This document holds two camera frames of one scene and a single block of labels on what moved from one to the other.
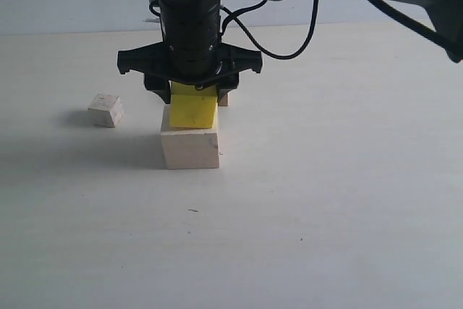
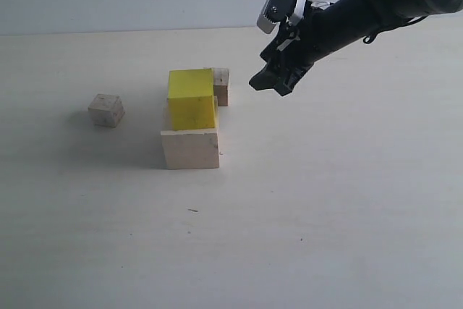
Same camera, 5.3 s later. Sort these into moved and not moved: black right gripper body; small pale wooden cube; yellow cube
Moved: black right gripper body
Not moved: small pale wooden cube; yellow cube
